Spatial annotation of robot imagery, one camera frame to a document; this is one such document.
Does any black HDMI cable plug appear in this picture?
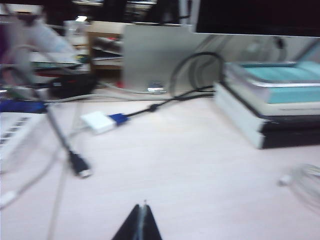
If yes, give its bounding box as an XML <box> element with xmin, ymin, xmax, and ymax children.
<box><xmin>46</xmin><ymin>104</ymin><xmax>92</xmax><ymax>179</ymax></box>

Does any wooden shelf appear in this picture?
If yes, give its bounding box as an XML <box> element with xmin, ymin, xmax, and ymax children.
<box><xmin>86</xmin><ymin>31</ymin><xmax>125</xmax><ymax>71</ymax></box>

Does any white book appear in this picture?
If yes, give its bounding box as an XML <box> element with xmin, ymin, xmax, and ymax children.
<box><xmin>217</xmin><ymin>82</ymin><xmax>320</xmax><ymax>118</ymax></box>

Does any stack of magazines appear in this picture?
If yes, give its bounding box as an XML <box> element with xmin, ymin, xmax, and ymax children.
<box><xmin>29</xmin><ymin>51</ymin><xmax>84</xmax><ymax>76</ymax></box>

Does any white charging cable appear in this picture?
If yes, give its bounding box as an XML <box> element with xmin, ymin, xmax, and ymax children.
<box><xmin>278</xmin><ymin>162</ymin><xmax>320</xmax><ymax>214</ymax></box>

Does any teal book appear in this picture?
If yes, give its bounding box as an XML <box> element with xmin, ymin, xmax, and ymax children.
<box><xmin>226</xmin><ymin>62</ymin><xmax>320</xmax><ymax>105</ymax></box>

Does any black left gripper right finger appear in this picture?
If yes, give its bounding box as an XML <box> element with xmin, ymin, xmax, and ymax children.
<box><xmin>141</xmin><ymin>202</ymin><xmax>163</xmax><ymax>240</ymax></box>

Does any large black computer monitor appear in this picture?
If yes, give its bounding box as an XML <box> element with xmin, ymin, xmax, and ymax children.
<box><xmin>196</xmin><ymin>0</ymin><xmax>320</xmax><ymax>38</ymax></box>

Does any looped black power cable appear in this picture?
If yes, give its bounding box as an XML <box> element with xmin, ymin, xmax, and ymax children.
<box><xmin>169</xmin><ymin>51</ymin><xmax>226</xmax><ymax>95</ymax></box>

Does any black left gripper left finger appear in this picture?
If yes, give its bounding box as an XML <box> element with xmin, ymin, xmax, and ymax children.
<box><xmin>111</xmin><ymin>203</ymin><xmax>143</xmax><ymax>240</ymax></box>

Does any black VGA cable blue plug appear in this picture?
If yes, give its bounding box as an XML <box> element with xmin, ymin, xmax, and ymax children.
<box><xmin>107</xmin><ymin>84</ymin><xmax>217</xmax><ymax>126</ymax></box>

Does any silver divider foot bracket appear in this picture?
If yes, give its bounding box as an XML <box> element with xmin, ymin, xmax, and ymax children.
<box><xmin>146</xmin><ymin>80</ymin><xmax>168</xmax><ymax>95</ymax></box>

